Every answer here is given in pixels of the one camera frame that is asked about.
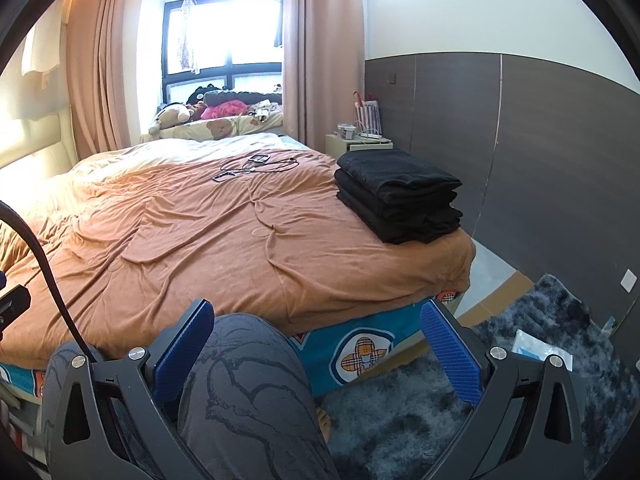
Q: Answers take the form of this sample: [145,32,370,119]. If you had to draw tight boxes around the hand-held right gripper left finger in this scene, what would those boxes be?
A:
[47,298,216,480]

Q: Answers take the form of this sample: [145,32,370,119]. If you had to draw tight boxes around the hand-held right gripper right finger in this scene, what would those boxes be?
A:
[420,300,588,480]

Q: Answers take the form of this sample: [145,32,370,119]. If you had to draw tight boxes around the black pants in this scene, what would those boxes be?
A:
[334,149,463,245]

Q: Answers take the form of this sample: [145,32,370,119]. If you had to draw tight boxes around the grey shaggy rug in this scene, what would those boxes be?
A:
[315,274,631,480]

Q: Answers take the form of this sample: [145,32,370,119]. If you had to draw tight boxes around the flat cardboard sheet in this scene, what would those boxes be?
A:
[457,271,536,328]

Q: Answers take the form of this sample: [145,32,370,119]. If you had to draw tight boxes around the white plastic package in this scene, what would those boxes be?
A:
[511,329,573,367]

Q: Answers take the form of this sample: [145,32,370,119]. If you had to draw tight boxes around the person's right leg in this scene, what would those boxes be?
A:
[177,312,341,480]

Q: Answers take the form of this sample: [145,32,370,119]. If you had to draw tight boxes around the orange blanket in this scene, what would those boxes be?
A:
[0,147,476,368]

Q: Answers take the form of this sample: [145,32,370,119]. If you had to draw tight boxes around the person's foot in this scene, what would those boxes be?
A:
[315,407,333,443]

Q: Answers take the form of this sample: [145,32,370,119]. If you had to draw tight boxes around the cream padded headboard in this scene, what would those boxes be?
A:
[0,105,78,201]

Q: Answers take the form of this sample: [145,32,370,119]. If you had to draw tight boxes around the bear print pillow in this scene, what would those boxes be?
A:
[150,110,285,142]

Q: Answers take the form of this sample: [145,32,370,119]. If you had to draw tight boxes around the white plush toy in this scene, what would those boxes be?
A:
[149,104,196,136]

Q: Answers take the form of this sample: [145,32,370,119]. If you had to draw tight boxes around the pale green nightstand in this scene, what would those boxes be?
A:
[325,132,394,161]

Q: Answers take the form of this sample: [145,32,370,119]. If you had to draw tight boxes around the pink plush toy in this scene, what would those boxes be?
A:
[207,101,249,120]

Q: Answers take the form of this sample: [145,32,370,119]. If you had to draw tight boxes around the black plush toy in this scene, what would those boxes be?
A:
[186,85,221,105]

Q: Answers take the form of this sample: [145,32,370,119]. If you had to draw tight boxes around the striped gift bag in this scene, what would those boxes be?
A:
[353,92,382,136]

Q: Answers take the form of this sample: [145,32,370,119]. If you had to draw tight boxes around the white hanging cloth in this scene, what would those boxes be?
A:
[21,22,65,77]

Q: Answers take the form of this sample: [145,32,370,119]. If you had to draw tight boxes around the pink curtain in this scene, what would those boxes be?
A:
[62,0,148,151]
[282,0,366,153]

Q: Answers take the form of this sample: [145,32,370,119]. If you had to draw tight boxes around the floral hanging garment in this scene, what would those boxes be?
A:
[177,0,201,75]

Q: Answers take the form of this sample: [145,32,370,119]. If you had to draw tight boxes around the black framed window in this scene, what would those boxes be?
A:
[162,0,285,106]

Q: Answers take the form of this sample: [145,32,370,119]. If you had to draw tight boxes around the dark hanging garment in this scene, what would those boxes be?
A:
[273,0,286,50]

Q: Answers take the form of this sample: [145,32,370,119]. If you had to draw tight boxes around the thick black gripper cable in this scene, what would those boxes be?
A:
[0,201,103,361]

